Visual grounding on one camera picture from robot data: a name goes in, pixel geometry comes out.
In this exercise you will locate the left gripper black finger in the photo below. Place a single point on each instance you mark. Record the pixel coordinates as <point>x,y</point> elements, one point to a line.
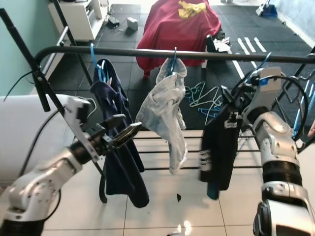
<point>130,135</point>
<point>115,121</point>

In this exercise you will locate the blue plastic hanger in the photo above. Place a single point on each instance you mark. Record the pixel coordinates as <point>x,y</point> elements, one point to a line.
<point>298,123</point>
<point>265,61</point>
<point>173,59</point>
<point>93,56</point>

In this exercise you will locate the black white-print garment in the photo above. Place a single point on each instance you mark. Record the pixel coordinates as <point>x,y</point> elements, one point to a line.
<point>219,147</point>

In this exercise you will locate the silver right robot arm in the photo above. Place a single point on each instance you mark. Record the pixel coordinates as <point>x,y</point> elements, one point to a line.
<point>278,142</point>

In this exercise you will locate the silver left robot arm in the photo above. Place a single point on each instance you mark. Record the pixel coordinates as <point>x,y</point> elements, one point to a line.
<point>34,191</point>

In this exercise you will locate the light blue hangers heap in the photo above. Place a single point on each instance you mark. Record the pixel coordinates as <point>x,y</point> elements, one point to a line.
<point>206,105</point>

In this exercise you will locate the light denim garment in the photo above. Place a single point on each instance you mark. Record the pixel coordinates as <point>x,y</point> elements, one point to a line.
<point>165,113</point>

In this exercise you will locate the dark navy hanging garment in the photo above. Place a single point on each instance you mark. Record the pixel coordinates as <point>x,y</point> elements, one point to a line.
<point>130,182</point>

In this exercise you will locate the black metal clothes rack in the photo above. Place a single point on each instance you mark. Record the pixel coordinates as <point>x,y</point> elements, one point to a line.
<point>147,50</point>

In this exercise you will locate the white sofa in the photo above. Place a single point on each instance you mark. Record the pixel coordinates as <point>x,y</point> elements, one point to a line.
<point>24,128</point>

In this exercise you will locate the small black scrap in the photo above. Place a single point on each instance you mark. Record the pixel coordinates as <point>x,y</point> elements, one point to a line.
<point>179,197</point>

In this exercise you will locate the blue floor appliance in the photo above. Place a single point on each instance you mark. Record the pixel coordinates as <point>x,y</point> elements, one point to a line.
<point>269,10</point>

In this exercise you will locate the black tripod stand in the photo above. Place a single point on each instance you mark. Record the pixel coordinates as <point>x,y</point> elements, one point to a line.
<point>17,44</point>

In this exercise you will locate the red cloth covered table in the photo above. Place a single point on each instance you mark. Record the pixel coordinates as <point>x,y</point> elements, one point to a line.
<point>167,34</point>

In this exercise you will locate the small grey box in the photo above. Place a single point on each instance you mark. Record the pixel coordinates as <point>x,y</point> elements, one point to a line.
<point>132,23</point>

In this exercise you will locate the black power adapter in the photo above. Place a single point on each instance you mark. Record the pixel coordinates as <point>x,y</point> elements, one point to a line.
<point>113,22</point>

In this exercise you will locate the yellow cloth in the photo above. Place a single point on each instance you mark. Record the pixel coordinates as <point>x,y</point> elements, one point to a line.
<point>192,10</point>

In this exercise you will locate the white cabinet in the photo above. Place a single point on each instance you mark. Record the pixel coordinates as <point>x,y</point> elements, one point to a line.
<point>78,19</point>

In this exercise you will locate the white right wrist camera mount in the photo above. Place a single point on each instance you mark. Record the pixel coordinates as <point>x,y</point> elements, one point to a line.
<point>266,93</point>

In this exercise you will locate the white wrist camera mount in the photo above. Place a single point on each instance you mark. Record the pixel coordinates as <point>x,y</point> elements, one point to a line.
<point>266,93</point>
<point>78,118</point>

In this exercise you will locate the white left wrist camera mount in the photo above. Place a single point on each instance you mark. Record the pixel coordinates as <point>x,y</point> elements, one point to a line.
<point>78,118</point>

